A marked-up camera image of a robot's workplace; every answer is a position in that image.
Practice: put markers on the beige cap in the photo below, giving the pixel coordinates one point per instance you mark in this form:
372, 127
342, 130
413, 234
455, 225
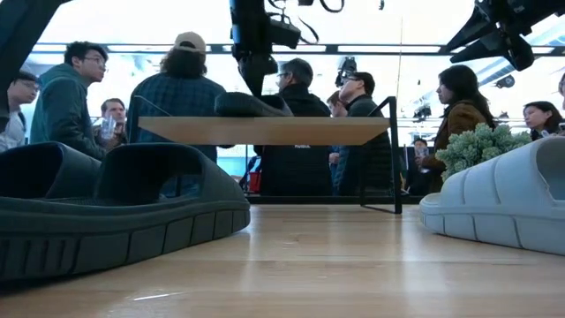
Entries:
190, 40

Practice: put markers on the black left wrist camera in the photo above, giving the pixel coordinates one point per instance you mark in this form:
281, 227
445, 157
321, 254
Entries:
284, 33

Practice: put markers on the red bag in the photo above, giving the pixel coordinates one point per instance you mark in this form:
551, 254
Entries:
254, 182

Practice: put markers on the potted green succulent plant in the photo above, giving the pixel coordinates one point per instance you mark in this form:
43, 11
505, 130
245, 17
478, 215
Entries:
476, 148

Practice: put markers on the wooden shelf with black frame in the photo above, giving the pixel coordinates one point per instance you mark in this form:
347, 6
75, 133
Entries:
265, 130

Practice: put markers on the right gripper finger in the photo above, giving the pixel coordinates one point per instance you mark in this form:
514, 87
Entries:
514, 50
479, 28

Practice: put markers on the black ceiling beam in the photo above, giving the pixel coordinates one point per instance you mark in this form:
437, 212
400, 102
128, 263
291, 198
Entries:
375, 49

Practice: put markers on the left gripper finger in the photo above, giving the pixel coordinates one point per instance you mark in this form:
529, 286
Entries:
258, 84

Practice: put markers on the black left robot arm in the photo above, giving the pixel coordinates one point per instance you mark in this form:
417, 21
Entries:
17, 40

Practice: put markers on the black ceiling camera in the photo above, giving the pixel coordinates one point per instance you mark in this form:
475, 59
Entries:
505, 81

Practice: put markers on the black video camera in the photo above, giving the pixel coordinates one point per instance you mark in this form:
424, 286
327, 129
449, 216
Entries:
346, 70

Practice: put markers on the clear plastic cup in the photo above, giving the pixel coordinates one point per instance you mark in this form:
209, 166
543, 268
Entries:
108, 128

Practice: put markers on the black rubber slide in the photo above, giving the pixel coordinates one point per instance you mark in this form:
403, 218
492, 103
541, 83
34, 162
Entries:
247, 107

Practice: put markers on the light grey rubber slide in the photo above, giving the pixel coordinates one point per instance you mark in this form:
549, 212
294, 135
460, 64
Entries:
499, 207

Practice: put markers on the dark green rubber slide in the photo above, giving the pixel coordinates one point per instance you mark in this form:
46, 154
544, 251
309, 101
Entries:
26, 170
132, 229

